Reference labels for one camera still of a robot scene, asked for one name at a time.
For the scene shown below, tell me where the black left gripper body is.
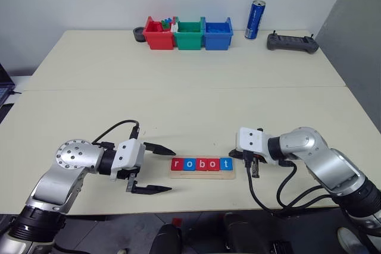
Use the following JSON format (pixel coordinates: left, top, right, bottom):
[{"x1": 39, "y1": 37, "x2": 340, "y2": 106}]
[{"x1": 114, "y1": 143, "x2": 147, "y2": 193}]

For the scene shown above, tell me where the blue letter block o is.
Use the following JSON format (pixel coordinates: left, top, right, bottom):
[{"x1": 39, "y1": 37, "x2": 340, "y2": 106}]
[{"x1": 183, "y1": 158, "x2": 197, "y2": 172}]

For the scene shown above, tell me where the dark laptop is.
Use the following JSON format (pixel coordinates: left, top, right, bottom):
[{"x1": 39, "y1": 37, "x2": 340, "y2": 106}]
[{"x1": 0, "y1": 62, "x2": 16, "y2": 109}]

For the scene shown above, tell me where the white shoe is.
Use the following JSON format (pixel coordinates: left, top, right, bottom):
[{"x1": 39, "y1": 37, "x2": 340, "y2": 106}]
[{"x1": 337, "y1": 226, "x2": 368, "y2": 254}]

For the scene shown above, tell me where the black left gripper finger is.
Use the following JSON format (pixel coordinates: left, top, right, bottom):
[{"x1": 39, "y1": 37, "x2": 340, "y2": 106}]
[
  {"x1": 131, "y1": 180, "x2": 173, "y2": 195},
  {"x1": 142, "y1": 142, "x2": 177, "y2": 157}
]

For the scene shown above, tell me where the blue toy bricks pile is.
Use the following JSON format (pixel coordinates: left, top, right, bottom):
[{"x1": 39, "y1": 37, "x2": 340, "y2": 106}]
[{"x1": 205, "y1": 24, "x2": 229, "y2": 34}]

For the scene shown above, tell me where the blue plastic bin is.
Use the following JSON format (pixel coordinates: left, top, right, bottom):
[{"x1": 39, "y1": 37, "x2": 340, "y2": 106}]
[{"x1": 201, "y1": 17, "x2": 234, "y2": 51}]

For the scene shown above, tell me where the wooden letter tray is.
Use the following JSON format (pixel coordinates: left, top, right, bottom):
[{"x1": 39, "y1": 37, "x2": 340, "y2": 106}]
[{"x1": 168, "y1": 158, "x2": 237, "y2": 180}]

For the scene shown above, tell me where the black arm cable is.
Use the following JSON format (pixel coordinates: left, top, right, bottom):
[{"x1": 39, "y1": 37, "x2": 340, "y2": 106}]
[
  {"x1": 91, "y1": 120, "x2": 141, "y2": 149},
  {"x1": 243, "y1": 150, "x2": 341, "y2": 218}
]

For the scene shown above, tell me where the black flat device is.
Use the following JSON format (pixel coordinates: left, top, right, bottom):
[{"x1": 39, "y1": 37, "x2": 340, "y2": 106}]
[{"x1": 0, "y1": 103, "x2": 15, "y2": 124}]

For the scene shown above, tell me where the red letter block b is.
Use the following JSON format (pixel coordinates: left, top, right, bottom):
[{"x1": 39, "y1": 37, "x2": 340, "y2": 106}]
[{"x1": 195, "y1": 158, "x2": 209, "y2": 172}]

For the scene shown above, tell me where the red letter block r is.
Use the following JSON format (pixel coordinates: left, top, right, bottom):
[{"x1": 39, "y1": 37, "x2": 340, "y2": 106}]
[{"x1": 171, "y1": 158, "x2": 185, "y2": 172}]

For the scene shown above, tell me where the grey handheld controller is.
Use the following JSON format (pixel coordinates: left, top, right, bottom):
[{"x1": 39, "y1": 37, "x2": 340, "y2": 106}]
[{"x1": 266, "y1": 30, "x2": 320, "y2": 55}]

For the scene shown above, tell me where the blue drink can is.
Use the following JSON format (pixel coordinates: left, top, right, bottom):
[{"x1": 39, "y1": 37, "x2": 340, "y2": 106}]
[{"x1": 244, "y1": 0, "x2": 267, "y2": 40}]

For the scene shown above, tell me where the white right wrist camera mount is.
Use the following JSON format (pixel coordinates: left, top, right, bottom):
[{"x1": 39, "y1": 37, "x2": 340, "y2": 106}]
[{"x1": 235, "y1": 127, "x2": 270, "y2": 164}]

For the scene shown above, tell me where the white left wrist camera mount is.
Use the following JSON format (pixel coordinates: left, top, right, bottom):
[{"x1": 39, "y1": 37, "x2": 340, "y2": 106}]
[{"x1": 110, "y1": 139, "x2": 146, "y2": 181}]

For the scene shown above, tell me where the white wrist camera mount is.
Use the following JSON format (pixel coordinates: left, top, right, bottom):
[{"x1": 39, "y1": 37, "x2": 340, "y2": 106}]
[
  {"x1": 110, "y1": 139, "x2": 146, "y2": 181},
  {"x1": 235, "y1": 127, "x2": 270, "y2": 164}
]

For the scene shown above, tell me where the black body cable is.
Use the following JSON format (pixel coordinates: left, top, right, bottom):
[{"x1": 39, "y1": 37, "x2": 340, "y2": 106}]
[{"x1": 52, "y1": 242, "x2": 79, "y2": 254}]

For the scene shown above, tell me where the red letter block o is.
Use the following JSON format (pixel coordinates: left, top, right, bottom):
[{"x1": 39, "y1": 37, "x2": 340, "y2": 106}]
[{"x1": 207, "y1": 158, "x2": 221, "y2": 172}]

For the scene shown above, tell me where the green plastic bin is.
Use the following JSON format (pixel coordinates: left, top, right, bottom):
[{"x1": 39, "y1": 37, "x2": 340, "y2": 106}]
[{"x1": 172, "y1": 15, "x2": 205, "y2": 51}]

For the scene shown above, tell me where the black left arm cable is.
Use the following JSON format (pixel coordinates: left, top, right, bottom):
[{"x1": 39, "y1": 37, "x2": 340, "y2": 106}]
[{"x1": 91, "y1": 120, "x2": 141, "y2": 149}]

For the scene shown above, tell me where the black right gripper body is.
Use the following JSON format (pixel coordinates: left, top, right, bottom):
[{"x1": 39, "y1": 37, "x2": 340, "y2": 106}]
[{"x1": 238, "y1": 148, "x2": 268, "y2": 178}]

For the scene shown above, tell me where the red plastic bin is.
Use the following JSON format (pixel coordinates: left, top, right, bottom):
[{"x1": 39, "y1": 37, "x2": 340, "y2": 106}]
[{"x1": 142, "y1": 15, "x2": 177, "y2": 51}]

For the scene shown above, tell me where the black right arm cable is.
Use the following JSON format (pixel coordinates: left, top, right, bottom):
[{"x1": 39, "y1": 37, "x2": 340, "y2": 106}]
[{"x1": 243, "y1": 150, "x2": 341, "y2": 218}]

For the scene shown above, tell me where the dark rounded shape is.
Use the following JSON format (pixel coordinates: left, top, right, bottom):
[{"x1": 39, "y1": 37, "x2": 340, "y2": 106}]
[
  {"x1": 223, "y1": 212, "x2": 269, "y2": 254},
  {"x1": 148, "y1": 223, "x2": 183, "y2": 254}
]

